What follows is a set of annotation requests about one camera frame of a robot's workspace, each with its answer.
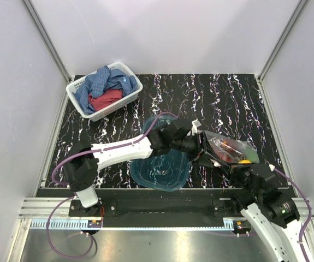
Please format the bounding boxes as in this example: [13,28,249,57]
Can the blue patterned cloth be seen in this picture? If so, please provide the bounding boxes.
[73,66,138,115]

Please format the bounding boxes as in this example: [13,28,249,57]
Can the purple cable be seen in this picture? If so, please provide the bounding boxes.
[272,166,313,262]
[46,111,179,259]

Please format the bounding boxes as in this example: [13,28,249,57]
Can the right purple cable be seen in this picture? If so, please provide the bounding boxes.
[272,166,313,262]

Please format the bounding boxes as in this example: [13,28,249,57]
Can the green fake vegetable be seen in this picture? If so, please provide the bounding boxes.
[244,148,260,163]

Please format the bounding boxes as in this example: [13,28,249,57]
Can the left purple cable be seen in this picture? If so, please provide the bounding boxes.
[46,111,179,259]

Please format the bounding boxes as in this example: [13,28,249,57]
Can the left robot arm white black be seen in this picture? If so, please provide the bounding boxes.
[62,119,220,216]

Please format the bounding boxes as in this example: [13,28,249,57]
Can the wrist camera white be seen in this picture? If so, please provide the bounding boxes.
[192,120,202,133]
[269,164,275,171]

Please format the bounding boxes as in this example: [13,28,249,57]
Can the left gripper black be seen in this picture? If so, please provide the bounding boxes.
[171,132,221,168]

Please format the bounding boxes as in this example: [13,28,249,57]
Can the red cloth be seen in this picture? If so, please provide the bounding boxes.
[88,89,122,111]

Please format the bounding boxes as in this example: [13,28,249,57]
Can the blue plastic container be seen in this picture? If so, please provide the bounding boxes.
[131,112,192,192]

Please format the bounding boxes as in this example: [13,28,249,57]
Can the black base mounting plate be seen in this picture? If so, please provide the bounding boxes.
[69,198,241,217]

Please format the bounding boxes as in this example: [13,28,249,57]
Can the clear zip top bag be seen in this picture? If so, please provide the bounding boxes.
[204,131,260,164]

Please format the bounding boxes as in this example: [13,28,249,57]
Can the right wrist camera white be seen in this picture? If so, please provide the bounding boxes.
[269,164,275,171]

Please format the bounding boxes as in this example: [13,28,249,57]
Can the red fake lobster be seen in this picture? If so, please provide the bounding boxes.
[215,139,243,163]

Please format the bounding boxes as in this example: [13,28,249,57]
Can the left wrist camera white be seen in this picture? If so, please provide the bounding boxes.
[192,120,202,133]

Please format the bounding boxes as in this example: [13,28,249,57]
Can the yellow fake fruit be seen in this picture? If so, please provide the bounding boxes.
[239,159,252,164]

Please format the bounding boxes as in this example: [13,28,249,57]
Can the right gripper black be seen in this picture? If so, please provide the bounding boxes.
[218,160,262,200]

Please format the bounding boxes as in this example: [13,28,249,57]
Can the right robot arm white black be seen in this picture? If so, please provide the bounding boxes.
[214,160,314,261]

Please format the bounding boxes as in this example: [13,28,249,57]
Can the aluminium frame rail front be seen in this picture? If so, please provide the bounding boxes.
[19,198,71,219]

